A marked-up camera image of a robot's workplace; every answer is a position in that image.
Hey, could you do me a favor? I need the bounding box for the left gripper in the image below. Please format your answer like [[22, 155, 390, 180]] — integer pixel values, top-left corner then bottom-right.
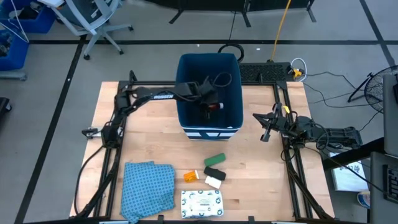
[[197, 77, 221, 121]]

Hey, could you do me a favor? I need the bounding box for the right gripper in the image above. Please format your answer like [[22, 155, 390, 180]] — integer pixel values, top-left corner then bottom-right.
[[252, 103, 295, 142]]

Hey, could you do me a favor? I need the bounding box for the green rectangular block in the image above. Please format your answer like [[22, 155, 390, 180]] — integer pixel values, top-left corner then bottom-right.
[[203, 152, 227, 167]]

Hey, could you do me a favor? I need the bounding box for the orange pill bottle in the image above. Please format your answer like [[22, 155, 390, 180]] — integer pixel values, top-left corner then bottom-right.
[[183, 169, 200, 184]]

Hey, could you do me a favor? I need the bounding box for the white pill bottle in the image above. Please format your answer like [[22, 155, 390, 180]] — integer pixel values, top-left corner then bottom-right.
[[205, 175, 223, 190]]

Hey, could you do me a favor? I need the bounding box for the white printed wipes pack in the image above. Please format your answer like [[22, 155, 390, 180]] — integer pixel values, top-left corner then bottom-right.
[[180, 190, 224, 219]]

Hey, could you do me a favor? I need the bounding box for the navy white striped basket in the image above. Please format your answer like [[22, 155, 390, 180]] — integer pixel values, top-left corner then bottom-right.
[[175, 52, 244, 141]]

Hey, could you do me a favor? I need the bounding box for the blue storage bin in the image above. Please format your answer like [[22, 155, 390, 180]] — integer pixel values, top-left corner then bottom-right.
[[0, 0, 57, 34], [0, 29, 30, 72]]

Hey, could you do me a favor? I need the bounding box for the black perforated floor plate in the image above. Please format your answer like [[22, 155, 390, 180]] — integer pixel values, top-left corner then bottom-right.
[[239, 61, 295, 84]]

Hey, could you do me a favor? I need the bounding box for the white paper sheet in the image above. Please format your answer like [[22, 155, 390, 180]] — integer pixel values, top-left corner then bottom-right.
[[329, 152, 369, 192]]

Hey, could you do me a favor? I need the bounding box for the black partition screen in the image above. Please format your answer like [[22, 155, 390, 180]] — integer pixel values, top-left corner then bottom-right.
[[144, 0, 317, 28]]

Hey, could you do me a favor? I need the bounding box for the blue patterned cloth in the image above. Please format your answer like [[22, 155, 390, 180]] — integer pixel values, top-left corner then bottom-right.
[[120, 161, 177, 224]]

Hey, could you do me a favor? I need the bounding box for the black floor fan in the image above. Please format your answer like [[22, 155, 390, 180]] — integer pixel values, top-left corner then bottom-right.
[[347, 64, 398, 114]]

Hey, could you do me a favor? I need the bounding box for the dark grey cabinet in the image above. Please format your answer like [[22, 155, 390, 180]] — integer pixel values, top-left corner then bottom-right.
[[369, 151, 398, 224]]

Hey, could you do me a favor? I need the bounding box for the grey office chair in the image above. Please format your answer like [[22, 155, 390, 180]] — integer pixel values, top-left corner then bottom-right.
[[46, 0, 134, 60]]

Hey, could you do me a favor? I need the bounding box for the black aluminium table frame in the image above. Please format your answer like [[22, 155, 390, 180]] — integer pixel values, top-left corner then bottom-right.
[[70, 70, 335, 224]]

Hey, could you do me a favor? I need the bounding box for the black coiled cable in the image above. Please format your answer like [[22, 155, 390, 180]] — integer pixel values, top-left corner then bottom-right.
[[217, 42, 246, 63]]

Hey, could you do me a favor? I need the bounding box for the white cable loop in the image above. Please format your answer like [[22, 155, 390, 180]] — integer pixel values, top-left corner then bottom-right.
[[290, 57, 308, 82]]

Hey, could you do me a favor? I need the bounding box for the yellow cable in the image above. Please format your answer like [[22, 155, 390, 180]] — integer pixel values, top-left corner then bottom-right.
[[270, 0, 293, 62]]

